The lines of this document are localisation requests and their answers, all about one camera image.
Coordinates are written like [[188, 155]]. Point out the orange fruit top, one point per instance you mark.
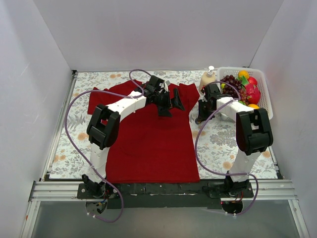
[[243, 73]]

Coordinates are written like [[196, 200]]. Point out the round brooch badge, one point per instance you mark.
[[197, 121]]

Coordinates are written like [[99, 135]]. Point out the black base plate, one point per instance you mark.
[[205, 193]]

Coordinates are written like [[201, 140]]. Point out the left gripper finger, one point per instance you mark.
[[176, 101], [164, 111]]

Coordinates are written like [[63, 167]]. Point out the aluminium frame rail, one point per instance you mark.
[[269, 189]]

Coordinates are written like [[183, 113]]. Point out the red t-shirt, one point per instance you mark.
[[151, 148]]

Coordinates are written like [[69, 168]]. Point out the white plastic basket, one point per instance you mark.
[[264, 101]]

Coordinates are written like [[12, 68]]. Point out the yellow orange fruit bottom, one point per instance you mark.
[[254, 106]]

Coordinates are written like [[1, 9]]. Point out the pink dragon fruit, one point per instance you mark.
[[253, 93]]

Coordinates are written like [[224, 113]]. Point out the beige pump soap bottle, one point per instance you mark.
[[207, 77]]

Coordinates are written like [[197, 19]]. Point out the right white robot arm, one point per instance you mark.
[[253, 133]]

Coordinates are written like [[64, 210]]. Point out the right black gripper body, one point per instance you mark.
[[203, 109]]

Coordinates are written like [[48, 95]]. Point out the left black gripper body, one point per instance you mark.
[[167, 102]]

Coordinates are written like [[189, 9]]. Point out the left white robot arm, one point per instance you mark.
[[103, 127]]

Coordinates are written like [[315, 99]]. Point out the red apple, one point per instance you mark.
[[252, 80]]

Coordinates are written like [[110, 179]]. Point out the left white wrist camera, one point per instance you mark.
[[164, 86]]

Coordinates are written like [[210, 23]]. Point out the purple grape bunch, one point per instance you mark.
[[234, 88]]

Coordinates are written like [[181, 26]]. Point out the floral table mat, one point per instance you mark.
[[217, 147]]

